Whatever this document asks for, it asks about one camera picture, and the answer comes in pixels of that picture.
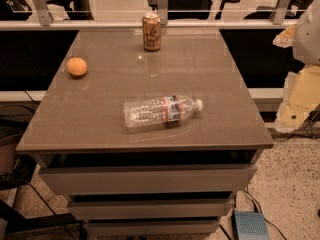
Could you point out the clear plastic water bottle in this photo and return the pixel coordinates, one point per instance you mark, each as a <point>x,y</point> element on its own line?
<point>160,110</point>

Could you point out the metal railing post middle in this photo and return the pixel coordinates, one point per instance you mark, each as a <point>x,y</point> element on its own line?
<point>163,11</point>

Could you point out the metal railing post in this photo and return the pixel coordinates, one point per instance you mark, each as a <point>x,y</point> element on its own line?
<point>44,16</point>
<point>163,11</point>
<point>278,15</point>

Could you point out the orange soda can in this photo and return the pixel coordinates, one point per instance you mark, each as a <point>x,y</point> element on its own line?
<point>151,27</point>

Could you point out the orange fruit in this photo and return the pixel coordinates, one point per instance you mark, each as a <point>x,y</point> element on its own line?
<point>76,66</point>

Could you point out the metal railing post left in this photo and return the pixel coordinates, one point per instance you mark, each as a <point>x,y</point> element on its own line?
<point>44,16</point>

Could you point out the metal railing post right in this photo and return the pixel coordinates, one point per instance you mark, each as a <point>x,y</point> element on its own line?
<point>278,15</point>

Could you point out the black office chair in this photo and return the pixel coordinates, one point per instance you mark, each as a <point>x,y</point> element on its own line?
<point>189,9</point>

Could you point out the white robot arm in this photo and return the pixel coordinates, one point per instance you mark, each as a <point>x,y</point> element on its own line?
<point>304,36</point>

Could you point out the grey drawer cabinet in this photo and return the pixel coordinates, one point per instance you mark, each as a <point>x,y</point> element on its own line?
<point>169,179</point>

